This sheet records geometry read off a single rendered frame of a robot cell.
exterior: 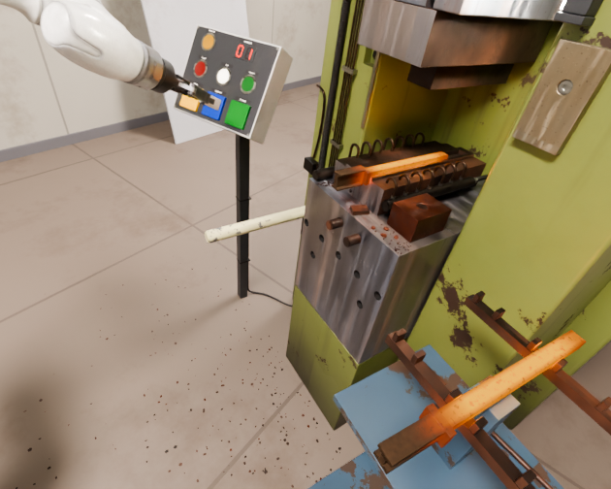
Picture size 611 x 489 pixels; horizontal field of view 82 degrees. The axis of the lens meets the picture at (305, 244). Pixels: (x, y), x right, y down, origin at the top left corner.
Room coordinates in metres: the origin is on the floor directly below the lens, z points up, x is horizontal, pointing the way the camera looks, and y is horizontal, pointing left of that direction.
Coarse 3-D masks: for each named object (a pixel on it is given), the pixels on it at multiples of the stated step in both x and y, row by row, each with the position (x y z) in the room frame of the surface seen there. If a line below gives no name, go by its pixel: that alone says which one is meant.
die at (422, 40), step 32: (384, 0) 0.88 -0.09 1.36; (384, 32) 0.87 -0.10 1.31; (416, 32) 0.80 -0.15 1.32; (448, 32) 0.80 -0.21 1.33; (480, 32) 0.86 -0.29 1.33; (512, 32) 0.93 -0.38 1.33; (544, 32) 1.02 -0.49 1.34; (416, 64) 0.78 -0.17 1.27; (448, 64) 0.82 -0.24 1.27; (480, 64) 0.89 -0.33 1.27
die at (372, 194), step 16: (432, 144) 1.15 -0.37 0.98; (336, 160) 0.93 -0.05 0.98; (352, 160) 0.94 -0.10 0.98; (368, 160) 0.93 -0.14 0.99; (384, 160) 0.95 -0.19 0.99; (448, 160) 0.99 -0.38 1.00; (464, 160) 1.02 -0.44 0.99; (480, 160) 1.04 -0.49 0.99; (384, 176) 0.84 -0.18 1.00; (416, 176) 0.88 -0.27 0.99; (448, 176) 0.92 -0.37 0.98; (464, 176) 0.97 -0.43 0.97; (352, 192) 0.86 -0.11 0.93; (368, 192) 0.81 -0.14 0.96; (384, 192) 0.77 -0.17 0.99; (400, 192) 0.81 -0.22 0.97
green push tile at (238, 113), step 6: (234, 102) 1.11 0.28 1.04; (240, 102) 1.10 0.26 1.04; (234, 108) 1.10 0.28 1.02; (240, 108) 1.09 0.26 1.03; (246, 108) 1.08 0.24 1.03; (228, 114) 1.09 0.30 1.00; (234, 114) 1.08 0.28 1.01; (240, 114) 1.08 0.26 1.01; (246, 114) 1.07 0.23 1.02; (228, 120) 1.08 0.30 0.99; (234, 120) 1.07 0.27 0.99; (240, 120) 1.07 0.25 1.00; (234, 126) 1.06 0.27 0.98; (240, 126) 1.06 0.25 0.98
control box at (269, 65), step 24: (192, 48) 1.27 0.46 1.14; (216, 48) 1.24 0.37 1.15; (240, 48) 1.20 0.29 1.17; (264, 48) 1.17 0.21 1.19; (192, 72) 1.23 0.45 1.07; (216, 72) 1.19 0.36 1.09; (240, 72) 1.16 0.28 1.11; (264, 72) 1.13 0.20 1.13; (240, 96) 1.12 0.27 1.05; (264, 96) 1.09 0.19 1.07; (216, 120) 1.10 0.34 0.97; (264, 120) 1.09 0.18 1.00
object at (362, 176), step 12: (420, 156) 0.97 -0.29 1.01; (432, 156) 0.98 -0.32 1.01; (444, 156) 1.00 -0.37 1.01; (348, 168) 0.81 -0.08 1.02; (360, 168) 0.82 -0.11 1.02; (372, 168) 0.85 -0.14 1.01; (384, 168) 0.86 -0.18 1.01; (396, 168) 0.88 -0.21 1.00; (336, 180) 0.77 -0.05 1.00; (348, 180) 0.79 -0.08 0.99; (360, 180) 0.82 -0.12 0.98
